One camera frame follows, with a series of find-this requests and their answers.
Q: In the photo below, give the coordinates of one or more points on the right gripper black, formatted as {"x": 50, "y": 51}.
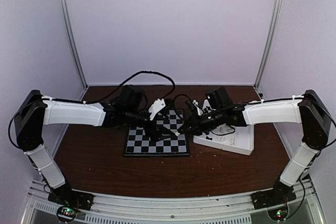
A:
{"x": 196, "y": 127}

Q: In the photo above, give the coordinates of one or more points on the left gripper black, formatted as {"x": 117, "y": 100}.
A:
{"x": 156, "y": 135}

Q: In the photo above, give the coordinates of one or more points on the black white chessboard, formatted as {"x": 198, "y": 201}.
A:
{"x": 139, "y": 145}

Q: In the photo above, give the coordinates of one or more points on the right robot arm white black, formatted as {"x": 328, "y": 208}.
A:
{"x": 306, "y": 109}

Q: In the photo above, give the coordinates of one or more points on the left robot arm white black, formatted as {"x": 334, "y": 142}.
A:
{"x": 38, "y": 111}

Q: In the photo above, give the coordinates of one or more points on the white chess pieces pile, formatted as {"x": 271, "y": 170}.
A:
{"x": 225, "y": 134}

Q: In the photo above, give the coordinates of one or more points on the right controller board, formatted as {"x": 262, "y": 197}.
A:
{"x": 278, "y": 214}

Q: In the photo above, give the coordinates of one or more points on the controller board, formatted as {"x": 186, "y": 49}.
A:
{"x": 65, "y": 213}
{"x": 278, "y": 214}

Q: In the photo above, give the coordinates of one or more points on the left controller board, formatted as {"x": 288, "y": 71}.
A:
{"x": 65, "y": 213}

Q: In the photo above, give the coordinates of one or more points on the white plastic tray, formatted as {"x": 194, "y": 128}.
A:
{"x": 244, "y": 141}

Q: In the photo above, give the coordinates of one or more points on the aluminium front rail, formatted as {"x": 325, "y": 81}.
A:
{"x": 235, "y": 208}

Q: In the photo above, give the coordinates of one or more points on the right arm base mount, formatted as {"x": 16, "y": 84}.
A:
{"x": 279, "y": 194}

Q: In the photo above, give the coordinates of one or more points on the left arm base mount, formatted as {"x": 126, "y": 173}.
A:
{"x": 66, "y": 196}

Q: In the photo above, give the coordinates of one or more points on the right aluminium frame post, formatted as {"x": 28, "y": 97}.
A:
{"x": 276, "y": 10}

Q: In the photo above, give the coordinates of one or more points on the aluminium frame post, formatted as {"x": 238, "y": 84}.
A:
{"x": 72, "y": 43}
{"x": 276, "y": 10}

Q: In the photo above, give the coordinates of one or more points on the left aluminium frame post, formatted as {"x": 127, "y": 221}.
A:
{"x": 72, "y": 43}

